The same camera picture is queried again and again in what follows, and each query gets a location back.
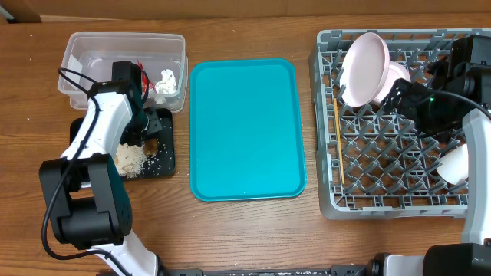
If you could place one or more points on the red snack wrapper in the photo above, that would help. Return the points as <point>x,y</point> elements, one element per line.
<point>147,84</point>

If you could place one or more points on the brown food scrap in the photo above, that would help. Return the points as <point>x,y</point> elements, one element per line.
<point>150,147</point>

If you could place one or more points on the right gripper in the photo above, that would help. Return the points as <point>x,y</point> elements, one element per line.
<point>399,96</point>

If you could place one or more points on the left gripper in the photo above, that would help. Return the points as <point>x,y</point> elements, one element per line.
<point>156,126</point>

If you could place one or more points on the large white plate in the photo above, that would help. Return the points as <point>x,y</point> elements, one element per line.
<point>365,69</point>

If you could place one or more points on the black plastic tray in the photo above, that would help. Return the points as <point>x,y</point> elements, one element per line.
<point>165,153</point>

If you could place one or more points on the cooked rice pile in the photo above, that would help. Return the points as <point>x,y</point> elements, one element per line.
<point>130,161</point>

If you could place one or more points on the white napkin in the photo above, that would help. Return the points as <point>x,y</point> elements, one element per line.
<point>165,87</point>

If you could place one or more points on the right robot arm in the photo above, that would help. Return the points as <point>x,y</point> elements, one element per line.
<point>458,97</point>

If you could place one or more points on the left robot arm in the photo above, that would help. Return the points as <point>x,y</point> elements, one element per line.
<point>88,208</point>

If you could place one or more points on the grey dishwasher rack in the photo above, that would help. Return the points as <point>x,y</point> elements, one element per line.
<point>389,171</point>

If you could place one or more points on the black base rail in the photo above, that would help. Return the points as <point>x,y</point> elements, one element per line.
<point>268,271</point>

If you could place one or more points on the pink bowl with rice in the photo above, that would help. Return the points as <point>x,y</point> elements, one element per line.
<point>395,72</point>

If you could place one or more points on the teal serving tray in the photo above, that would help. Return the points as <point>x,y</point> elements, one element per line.
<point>245,131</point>

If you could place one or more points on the white cup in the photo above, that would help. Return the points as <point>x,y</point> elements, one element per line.
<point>454,166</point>

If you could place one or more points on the clear plastic waste bin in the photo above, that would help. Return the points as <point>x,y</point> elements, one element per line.
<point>89,57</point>

